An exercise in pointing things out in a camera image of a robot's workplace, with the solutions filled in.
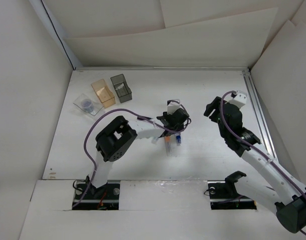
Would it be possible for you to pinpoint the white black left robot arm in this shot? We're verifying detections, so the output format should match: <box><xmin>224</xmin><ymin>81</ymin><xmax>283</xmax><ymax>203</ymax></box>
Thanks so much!
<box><xmin>84</xmin><ymin>108</ymin><xmax>191</xmax><ymax>198</ymax></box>

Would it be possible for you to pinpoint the clear bottle blue nozzle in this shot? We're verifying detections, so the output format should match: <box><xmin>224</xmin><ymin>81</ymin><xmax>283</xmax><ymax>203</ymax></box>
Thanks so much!
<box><xmin>175</xmin><ymin>134</ymin><xmax>182</xmax><ymax>146</ymax></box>

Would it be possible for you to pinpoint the aluminium rail back edge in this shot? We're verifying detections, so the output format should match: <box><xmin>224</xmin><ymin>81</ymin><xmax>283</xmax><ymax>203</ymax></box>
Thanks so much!
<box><xmin>75</xmin><ymin>66</ymin><xmax>249</xmax><ymax>72</ymax></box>

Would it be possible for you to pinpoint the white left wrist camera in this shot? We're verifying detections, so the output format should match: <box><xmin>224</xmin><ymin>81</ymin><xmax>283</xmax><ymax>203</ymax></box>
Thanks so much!
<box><xmin>167</xmin><ymin>99</ymin><xmax>181</xmax><ymax>115</ymax></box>

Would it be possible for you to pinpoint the orange highlighter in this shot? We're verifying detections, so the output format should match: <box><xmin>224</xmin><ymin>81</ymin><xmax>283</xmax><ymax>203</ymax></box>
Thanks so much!
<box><xmin>164</xmin><ymin>136</ymin><xmax>172</xmax><ymax>156</ymax></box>

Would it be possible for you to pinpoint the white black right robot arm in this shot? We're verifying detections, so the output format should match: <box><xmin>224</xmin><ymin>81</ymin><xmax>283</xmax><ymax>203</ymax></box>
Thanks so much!
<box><xmin>204</xmin><ymin>91</ymin><xmax>306</xmax><ymax>234</ymax></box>

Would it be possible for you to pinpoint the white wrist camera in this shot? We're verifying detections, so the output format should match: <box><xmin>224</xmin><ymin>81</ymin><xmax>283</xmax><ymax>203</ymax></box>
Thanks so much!
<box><xmin>167</xmin><ymin>99</ymin><xmax>181</xmax><ymax>115</ymax></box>
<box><xmin>228</xmin><ymin>90</ymin><xmax>247</xmax><ymax>109</ymax></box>

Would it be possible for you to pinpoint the aluminium rail right edge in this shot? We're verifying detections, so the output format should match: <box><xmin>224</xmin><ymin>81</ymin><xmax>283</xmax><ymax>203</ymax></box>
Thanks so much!
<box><xmin>242</xmin><ymin>68</ymin><xmax>277</xmax><ymax>158</ymax></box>

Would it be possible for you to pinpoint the clear translucent container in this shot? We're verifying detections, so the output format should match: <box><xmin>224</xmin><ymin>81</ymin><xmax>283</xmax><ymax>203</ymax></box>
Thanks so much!
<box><xmin>73</xmin><ymin>94</ymin><xmax>104</xmax><ymax>116</ymax></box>

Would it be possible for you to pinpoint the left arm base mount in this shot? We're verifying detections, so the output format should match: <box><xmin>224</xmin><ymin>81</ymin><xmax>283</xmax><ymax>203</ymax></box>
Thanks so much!
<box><xmin>72</xmin><ymin>180</ymin><xmax>120</xmax><ymax>211</ymax></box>

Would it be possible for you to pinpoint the grey translucent container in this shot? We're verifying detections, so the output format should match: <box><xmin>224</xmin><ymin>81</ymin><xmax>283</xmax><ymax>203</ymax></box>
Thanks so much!
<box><xmin>110</xmin><ymin>74</ymin><xmax>132</xmax><ymax>103</ymax></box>

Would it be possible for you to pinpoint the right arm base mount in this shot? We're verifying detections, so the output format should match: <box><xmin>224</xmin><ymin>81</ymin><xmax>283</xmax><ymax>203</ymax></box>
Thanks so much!
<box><xmin>203</xmin><ymin>171</ymin><xmax>257</xmax><ymax>210</ymax></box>

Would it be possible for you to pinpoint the aluminium rail edge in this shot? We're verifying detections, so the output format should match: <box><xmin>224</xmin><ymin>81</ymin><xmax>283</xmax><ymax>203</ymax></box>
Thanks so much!
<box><xmin>242</xmin><ymin>68</ymin><xmax>277</xmax><ymax>158</ymax></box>
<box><xmin>75</xmin><ymin>66</ymin><xmax>249</xmax><ymax>72</ymax></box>

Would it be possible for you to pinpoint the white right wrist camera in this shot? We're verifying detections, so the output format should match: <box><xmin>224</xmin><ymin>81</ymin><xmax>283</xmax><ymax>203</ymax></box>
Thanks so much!
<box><xmin>228</xmin><ymin>90</ymin><xmax>247</xmax><ymax>109</ymax></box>

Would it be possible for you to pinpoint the orange translucent container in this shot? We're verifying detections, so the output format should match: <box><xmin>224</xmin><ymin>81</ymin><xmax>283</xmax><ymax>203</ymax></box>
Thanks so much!
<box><xmin>91</xmin><ymin>79</ymin><xmax>116</xmax><ymax>109</ymax></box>

